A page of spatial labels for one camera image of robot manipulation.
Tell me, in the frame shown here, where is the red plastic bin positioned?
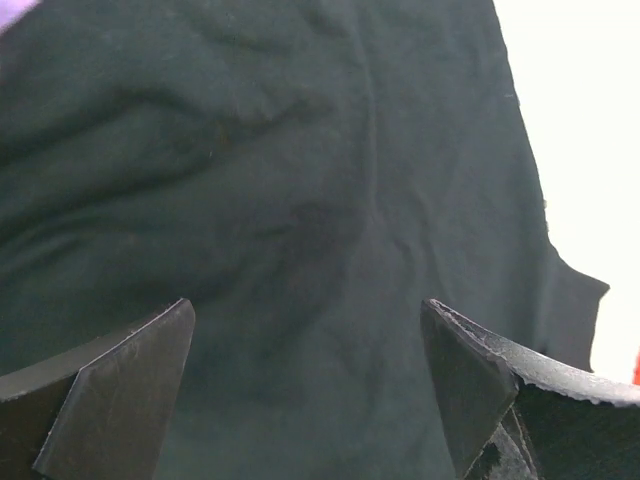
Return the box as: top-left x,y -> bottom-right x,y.
632,351 -> 640,386

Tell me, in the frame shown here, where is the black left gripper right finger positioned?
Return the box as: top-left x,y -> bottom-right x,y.
421,300 -> 639,480

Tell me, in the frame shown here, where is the black t shirt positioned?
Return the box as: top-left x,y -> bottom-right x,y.
1,0 -> 606,479

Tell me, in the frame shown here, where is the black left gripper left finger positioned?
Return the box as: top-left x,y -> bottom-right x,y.
1,299 -> 195,480

